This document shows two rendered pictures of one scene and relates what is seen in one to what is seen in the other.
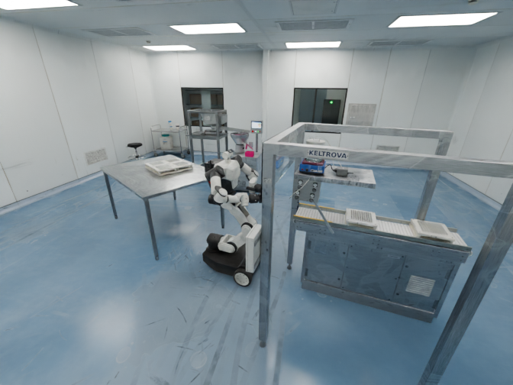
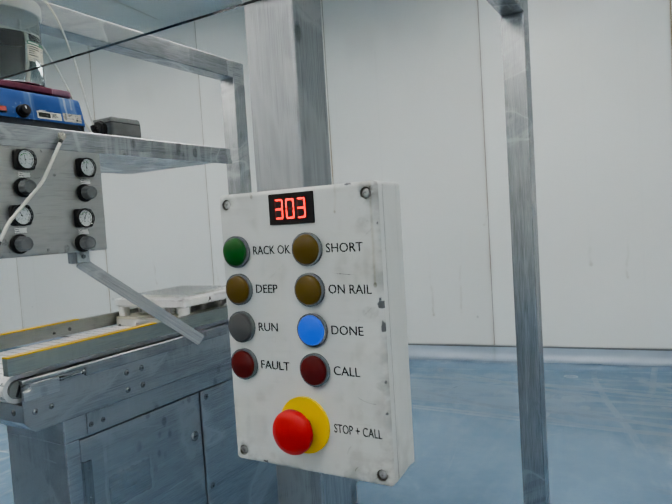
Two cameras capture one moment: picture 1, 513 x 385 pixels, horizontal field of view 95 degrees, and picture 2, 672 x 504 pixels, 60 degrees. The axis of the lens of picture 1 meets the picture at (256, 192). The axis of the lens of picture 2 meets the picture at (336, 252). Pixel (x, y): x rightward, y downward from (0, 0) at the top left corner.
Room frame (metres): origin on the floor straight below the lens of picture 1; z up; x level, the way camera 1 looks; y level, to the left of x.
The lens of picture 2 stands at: (1.12, 0.54, 1.07)
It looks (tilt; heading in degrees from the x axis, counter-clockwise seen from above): 3 degrees down; 280
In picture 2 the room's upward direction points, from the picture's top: 4 degrees counter-clockwise
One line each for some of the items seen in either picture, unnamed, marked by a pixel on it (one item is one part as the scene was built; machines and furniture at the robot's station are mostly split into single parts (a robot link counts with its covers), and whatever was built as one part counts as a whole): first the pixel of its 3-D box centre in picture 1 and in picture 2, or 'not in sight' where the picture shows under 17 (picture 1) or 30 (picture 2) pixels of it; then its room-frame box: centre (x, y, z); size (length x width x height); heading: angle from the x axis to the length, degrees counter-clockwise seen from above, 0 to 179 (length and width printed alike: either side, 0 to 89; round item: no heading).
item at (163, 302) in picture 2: (360, 217); (182, 296); (1.82, -0.92, 0.89); 0.25 x 0.24 x 0.02; 160
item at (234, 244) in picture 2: not in sight; (235, 251); (1.32, 0.02, 1.04); 0.03 x 0.01 x 0.03; 160
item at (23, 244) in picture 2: not in sight; (23, 240); (1.83, -0.34, 1.07); 0.03 x 0.02 x 0.04; 70
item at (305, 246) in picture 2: not in sight; (305, 249); (1.24, 0.04, 1.04); 0.03 x 0.01 x 0.03; 160
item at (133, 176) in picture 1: (160, 171); not in sight; (3.16, 1.36, 0.83); 1.50 x 1.10 x 0.04; 47
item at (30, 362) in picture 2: (372, 231); (245, 307); (1.66, -0.96, 0.85); 1.32 x 0.02 x 0.03; 70
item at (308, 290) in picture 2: not in sight; (308, 290); (1.24, 0.04, 1.01); 0.03 x 0.01 x 0.03; 160
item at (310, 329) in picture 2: not in sight; (311, 330); (1.24, 0.04, 0.97); 0.03 x 0.01 x 0.03; 160
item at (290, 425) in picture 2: not in sight; (301, 427); (1.26, 0.04, 0.88); 0.04 x 0.04 x 0.04; 70
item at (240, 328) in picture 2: not in sight; (240, 327); (1.32, 0.02, 0.97); 0.03 x 0.01 x 0.03; 160
